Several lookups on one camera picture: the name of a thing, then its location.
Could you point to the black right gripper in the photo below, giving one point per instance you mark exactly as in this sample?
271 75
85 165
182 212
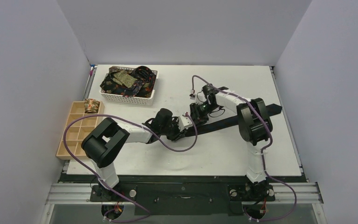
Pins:
194 109

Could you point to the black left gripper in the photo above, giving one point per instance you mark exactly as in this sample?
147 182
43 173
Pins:
178 134

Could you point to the blue brown striped tie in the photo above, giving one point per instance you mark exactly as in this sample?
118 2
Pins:
253 121

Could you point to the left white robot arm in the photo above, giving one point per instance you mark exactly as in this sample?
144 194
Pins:
103 144

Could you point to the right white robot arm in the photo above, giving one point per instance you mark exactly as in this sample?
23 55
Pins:
224 99

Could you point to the pile of patterned ties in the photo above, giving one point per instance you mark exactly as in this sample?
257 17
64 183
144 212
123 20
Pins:
137 82

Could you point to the white perforated plastic basket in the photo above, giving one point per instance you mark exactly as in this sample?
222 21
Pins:
130 100

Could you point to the rolled floral tie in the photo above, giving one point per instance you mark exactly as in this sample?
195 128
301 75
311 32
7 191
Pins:
91 105

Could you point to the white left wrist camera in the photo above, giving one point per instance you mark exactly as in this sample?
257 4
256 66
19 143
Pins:
185 122

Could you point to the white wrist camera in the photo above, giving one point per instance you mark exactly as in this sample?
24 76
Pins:
193 92
185 122

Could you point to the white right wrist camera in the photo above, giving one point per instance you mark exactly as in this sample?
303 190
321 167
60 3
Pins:
193 92

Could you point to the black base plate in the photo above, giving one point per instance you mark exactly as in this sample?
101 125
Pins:
231 195

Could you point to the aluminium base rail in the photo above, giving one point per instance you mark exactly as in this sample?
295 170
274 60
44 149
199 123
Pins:
78 193

